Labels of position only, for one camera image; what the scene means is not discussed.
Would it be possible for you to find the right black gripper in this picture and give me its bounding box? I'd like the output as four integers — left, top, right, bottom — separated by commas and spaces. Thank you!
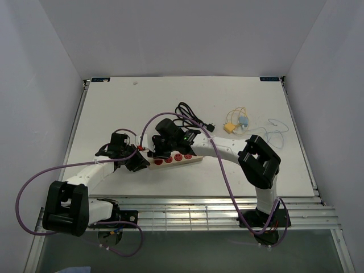
147, 137, 176, 160

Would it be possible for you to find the yellow charger plug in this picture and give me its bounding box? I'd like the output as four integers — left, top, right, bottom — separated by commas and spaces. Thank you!
224, 122, 237, 134

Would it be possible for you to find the yellow charging cable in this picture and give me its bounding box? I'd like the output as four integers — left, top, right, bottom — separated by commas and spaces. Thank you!
226, 106, 251, 137

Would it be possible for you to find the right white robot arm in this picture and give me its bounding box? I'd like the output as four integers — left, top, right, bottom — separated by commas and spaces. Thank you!
142, 118, 281, 226

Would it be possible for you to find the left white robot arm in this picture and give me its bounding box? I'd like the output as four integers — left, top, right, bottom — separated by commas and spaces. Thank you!
42, 132, 150, 237

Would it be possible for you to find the beige red power strip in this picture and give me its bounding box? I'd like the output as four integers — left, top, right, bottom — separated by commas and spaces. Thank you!
147, 152, 204, 169

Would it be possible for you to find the black power strip cord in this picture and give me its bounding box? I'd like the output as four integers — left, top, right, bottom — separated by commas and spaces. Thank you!
173, 102, 216, 133

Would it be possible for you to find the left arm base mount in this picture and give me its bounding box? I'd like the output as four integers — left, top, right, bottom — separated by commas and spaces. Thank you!
94, 210, 139, 229

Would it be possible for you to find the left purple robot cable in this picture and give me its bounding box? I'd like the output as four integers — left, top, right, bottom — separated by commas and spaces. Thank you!
15, 127, 144, 257

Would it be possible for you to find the blue charging cable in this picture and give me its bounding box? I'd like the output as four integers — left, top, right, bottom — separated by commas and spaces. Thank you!
246, 118, 289, 150

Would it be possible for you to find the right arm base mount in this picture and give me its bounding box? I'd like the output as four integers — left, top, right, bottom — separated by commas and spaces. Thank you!
241, 208, 291, 229

